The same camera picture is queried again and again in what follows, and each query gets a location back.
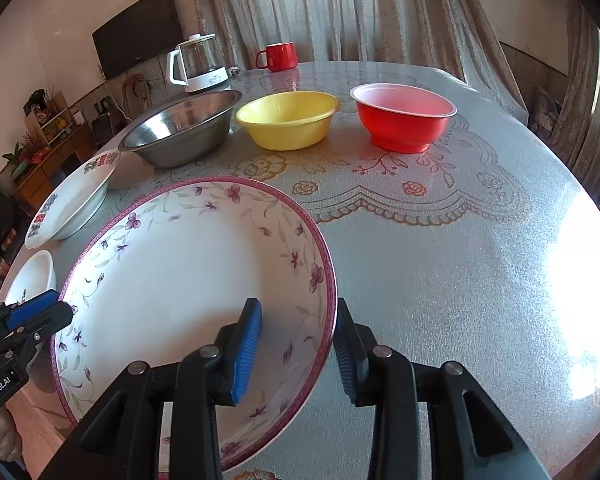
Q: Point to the person's left hand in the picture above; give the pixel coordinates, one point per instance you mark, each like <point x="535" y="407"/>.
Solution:
<point x="10" y="440"/>

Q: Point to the stainless steel bowl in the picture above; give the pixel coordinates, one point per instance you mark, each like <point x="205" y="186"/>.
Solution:
<point x="177" y="133"/>

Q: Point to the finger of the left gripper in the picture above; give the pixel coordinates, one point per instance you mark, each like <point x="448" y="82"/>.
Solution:
<point x="34" y="332"/>
<point x="21" y="313"/>

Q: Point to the window side curtain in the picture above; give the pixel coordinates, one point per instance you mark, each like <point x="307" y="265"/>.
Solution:
<point x="575" y="139"/>

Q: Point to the wooden cabinet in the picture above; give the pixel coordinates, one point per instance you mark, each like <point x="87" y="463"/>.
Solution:
<point x="54" y="143"/>

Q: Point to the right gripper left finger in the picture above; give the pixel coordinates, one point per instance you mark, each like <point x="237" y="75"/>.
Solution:
<point x="120" y="436"/>

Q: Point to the purple floral rimmed plate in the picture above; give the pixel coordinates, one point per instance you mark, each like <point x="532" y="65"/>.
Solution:
<point x="166" y="274"/>

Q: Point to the white glass electric kettle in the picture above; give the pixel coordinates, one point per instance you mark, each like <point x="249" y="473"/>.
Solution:
<point x="197" y="64"/>

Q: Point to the black wall television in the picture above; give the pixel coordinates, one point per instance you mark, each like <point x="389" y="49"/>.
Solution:
<point x="141" y="31"/>

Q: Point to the red mug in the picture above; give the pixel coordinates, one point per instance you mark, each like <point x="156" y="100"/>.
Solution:
<point x="277" y="57"/>

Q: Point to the rose garden white plate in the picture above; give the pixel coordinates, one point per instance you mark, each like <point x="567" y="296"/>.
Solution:
<point x="35" y="277"/>

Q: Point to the beige lace curtain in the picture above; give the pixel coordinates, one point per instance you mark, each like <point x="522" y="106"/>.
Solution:
<point x="453" y="35"/>

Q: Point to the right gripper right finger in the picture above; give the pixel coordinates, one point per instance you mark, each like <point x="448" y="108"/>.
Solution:
<point x="469" y="436"/>

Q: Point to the yellow plastic bowl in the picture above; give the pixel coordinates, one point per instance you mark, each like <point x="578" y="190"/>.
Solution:
<point x="288" y="121"/>

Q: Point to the red plastic bowl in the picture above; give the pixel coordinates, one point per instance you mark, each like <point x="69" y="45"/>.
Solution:
<point x="402" y="118"/>

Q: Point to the double happiness white plate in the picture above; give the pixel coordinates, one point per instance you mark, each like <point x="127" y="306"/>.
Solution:
<point x="74" y="201"/>

